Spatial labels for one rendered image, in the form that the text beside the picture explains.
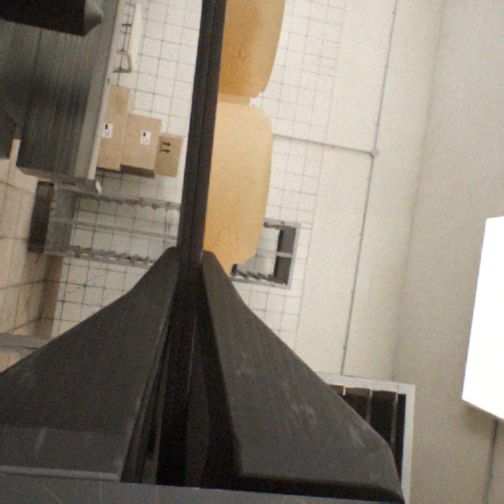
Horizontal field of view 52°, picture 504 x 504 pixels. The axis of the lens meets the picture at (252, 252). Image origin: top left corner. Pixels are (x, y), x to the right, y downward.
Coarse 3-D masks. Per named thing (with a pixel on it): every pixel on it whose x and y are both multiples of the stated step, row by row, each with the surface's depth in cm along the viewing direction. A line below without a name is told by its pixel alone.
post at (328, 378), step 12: (0, 336) 152; (12, 336) 152; (36, 348) 153; (336, 384) 166; (348, 384) 167; (360, 384) 167; (372, 384) 168; (384, 384) 169; (396, 384) 169; (408, 384) 170
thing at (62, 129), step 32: (96, 0) 46; (96, 32) 46; (64, 64) 45; (96, 64) 46; (32, 96) 44; (64, 96) 45; (96, 96) 45; (32, 128) 44; (64, 128) 45; (96, 128) 45; (32, 160) 44; (64, 160) 44; (96, 160) 47; (96, 192) 47
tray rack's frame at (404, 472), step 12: (24, 336) 210; (324, 372) 228; (408, 396) 169; (408, 408) 169; (396, 420) 179; (408, 420) 168; (396, 432) 178; (408, 432) 167; (396, 444) 177; (408, 444) 166; (396, 456) 175; (408, 456) 166; (396, 468) 174; (408, 468) 165; (408, 480) 164; (408, 492) 164
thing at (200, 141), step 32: (224, 0) 12; (192, 96) 39; (192, 128) 13; (192, 160) 12; (192, 192) 12; (192, 224) 11; (192, 256) 11; (192, 288) 11; (192, 320) 11; (192, 352) 11; (160, 416) 16; (160, 448) 11; (160, 480) 11
